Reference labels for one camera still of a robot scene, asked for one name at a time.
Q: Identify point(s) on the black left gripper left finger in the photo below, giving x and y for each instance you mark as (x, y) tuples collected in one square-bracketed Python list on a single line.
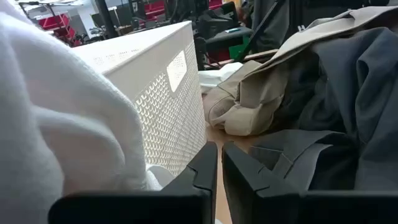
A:
[(192, 199)]

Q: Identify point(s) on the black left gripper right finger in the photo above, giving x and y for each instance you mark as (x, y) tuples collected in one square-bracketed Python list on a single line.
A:
[(264, 202)]

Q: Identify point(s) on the dark grey garment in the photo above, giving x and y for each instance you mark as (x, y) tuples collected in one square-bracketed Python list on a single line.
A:
[(357, 93)]

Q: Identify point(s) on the white perforated plastic basket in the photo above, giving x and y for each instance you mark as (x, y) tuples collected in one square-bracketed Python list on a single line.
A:
[(161, 118)]

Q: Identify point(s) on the beige garment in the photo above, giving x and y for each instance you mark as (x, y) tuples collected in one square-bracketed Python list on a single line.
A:
[(248, 105)]

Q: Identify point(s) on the small white cloth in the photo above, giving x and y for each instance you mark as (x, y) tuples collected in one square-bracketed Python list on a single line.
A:
[(214, 77)]

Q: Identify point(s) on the large white cloth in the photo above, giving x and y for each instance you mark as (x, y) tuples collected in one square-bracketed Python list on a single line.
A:
[(62, 124)]

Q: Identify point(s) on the green box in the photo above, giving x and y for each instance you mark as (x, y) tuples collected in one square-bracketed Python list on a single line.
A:
[(241, 49)]

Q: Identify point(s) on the black tripod leg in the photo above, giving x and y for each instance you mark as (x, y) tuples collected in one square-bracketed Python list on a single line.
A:
[(259, 29)]

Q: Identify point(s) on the black pole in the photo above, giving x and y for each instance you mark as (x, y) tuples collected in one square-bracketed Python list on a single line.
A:
[(105, 18)]

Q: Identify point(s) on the red storage bin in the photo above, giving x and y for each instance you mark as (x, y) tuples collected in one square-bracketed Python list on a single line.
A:
[(57, 25)]

